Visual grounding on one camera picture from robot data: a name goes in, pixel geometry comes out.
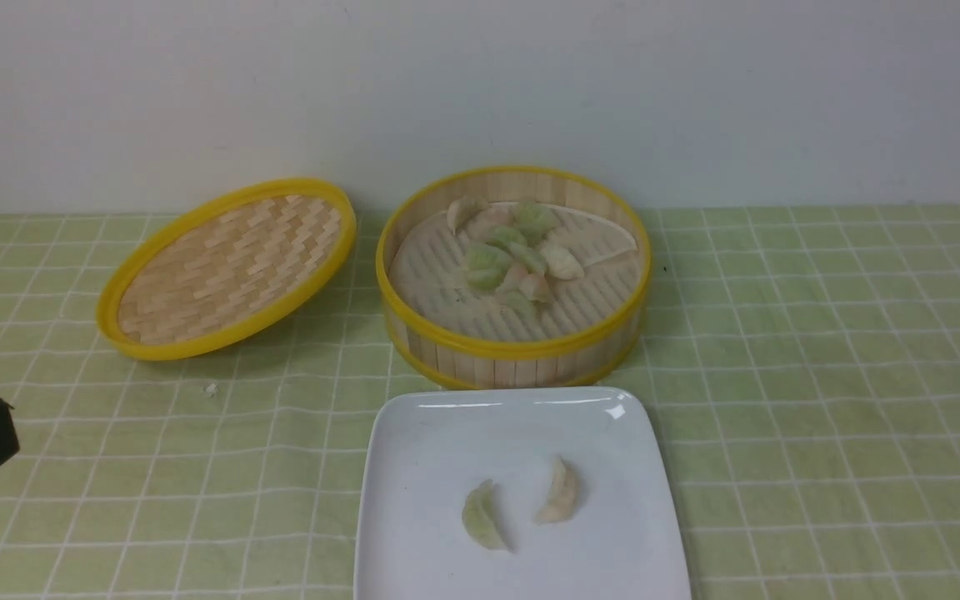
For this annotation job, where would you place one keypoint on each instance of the pink dumpling front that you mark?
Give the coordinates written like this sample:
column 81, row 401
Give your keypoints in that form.
column 535, row 288

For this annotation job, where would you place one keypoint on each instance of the green checkered tablecloth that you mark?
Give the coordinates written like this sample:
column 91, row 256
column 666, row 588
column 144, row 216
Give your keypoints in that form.
column 801, row 367

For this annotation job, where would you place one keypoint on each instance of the white dumpling centre right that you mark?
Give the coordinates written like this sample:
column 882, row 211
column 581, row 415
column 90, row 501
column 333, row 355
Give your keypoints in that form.
column 561, row 264

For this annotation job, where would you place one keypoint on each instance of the pale green dumpling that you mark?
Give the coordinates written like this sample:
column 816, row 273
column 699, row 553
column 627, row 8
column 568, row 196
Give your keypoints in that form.
column 480, row 518

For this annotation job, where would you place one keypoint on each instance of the bamboo steamer basket yellow rim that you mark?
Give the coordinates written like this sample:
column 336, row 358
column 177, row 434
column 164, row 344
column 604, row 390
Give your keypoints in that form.
column 456, row 361

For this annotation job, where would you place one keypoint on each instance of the woven bamboo steamer lid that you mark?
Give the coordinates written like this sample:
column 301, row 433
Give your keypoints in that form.
column 228, row 270

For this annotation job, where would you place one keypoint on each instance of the white crescent dumpling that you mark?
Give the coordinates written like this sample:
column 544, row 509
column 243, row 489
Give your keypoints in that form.
column 562, row 495

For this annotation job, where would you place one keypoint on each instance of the green dumpling at back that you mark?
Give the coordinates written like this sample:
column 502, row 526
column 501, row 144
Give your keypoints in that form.
column 534, row 220

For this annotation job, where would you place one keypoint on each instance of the white dumpling at back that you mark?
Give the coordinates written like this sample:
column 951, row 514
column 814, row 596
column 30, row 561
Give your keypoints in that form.
column 462, row 210

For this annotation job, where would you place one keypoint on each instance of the white square plate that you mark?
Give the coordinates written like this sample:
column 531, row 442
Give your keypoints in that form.
column 429, row 449

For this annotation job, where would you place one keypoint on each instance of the green dumpling centre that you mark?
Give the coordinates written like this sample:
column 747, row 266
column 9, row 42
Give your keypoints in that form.
column 486, row 266

